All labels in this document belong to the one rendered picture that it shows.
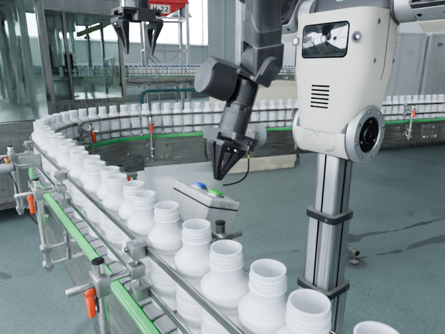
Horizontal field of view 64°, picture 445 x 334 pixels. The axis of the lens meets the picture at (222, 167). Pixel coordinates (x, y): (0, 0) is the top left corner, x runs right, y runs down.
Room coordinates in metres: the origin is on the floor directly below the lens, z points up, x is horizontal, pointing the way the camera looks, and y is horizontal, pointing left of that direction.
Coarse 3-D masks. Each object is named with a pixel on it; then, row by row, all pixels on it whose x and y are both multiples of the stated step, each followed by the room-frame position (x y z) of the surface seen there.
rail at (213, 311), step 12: (48, 156) 0.98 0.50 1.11; (60, 168) 0.86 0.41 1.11; (48, 180) 1.01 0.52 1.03; (72, 180) 0.77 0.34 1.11; (84, 192) 0.69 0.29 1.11; (72, 204) 0.79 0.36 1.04; (96, 204) 0.63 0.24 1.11; (84, 216) 0.72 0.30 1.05; (108, 216) 0.58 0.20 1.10; (96, 228) 0.66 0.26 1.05; (120, 228) 0.54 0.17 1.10; (168, 264) 0.41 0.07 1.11; (180, 276) 0.38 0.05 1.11; (192, 288) 0.36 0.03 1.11; (156, 300) 0.43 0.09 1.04; (204, 300) 0.33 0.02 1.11; (168, 312) 0.41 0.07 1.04; (216, 312) 0.32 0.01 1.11; (180, 324) 0.38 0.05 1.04; (228, 324) 0.30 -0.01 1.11
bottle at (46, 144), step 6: (42, 132) 1.09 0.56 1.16; (48, 132) 1.12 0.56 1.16; (42, 138) 1.09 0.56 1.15; (48, 138) 1.09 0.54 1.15; (42, 144) 1.08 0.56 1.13; (48, 144) 1.08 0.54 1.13; (42, 150) 1.07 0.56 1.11; (42, 156) 1.08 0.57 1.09; (42, 162) 1.08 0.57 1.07; (48, 168) 1.07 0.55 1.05; (48, 174) 1.07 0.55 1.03
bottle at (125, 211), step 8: (128, 184) 0.60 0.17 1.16; (136, 184) 0.60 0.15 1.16; (128, 192) 0.57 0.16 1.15; (128, 200) 0.57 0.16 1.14; (120, 208) 0.57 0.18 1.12; (128, 208) 0.56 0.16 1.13; (120, 216) 0.57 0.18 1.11; (128, 216) 0.56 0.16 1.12; (120, 232) 0.57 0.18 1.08; (128, 256) 0.56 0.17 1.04
